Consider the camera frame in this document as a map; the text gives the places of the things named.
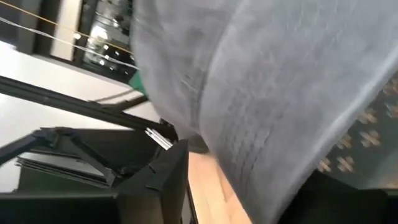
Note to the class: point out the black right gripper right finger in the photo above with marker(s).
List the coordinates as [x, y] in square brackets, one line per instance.
[342, 205]

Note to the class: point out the grey baseball cap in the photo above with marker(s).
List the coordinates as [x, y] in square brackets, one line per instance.
[264, 93]

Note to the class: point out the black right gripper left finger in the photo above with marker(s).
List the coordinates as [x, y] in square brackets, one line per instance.
[155, 193]

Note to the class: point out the grey perforated metal riser stand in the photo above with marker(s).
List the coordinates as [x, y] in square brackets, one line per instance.
[382, 155]

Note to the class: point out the black aluminium rig frame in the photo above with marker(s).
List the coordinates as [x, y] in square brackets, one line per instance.
[62, 102]

